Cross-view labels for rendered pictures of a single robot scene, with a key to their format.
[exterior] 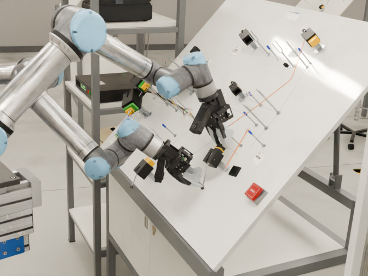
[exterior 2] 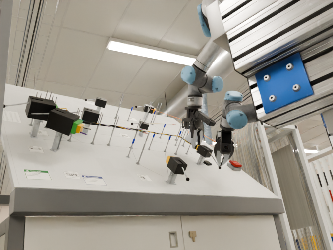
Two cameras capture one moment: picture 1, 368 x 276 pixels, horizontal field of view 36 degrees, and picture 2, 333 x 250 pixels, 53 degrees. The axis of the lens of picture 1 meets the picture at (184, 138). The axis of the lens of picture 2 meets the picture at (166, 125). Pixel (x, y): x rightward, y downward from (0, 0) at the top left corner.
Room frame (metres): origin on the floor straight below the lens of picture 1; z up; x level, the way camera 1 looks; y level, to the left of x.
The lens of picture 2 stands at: (2.36, 1.37, 0.60)
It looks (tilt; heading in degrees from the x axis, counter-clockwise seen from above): 24 degrees up; 258
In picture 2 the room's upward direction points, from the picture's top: 7 degrees counter-clockwise
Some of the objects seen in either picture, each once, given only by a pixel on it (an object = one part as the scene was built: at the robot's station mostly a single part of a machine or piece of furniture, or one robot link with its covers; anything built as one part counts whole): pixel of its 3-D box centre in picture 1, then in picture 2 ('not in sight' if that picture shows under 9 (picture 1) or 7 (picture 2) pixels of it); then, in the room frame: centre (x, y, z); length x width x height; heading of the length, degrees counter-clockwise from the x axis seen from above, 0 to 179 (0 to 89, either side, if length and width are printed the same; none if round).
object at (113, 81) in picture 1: (113, 86); not in sight; (2.93, 0.39, 1.09); 0.35 x 0.33 x 0.07; 27
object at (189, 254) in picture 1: (148, 202); (181, 205); (2.09, 0.14, 0.83); 1.18 x 0.06 x 0.06; 27
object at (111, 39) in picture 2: not in sight; (154, 52); (1.65, -2.18, 3.26); 1.27 x 0.17 x 0.07; 18
